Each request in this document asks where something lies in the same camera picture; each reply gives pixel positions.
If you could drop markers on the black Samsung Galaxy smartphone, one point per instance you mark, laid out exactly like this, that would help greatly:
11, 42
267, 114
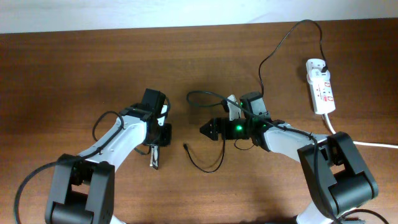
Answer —
155, 155

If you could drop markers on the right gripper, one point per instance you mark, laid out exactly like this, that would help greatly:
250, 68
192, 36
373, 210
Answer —
226, 134

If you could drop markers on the white power strip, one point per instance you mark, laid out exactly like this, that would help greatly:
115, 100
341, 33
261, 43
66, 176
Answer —
321, 92

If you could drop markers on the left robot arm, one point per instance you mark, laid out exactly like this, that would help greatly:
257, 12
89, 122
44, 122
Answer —
82, 188

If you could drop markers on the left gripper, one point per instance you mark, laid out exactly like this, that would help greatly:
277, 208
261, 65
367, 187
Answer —
166, 137

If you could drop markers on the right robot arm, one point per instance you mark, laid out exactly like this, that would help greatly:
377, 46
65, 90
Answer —
338, 179

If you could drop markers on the white USB charger plug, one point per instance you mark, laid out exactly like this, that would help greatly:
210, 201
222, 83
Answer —
315, 67

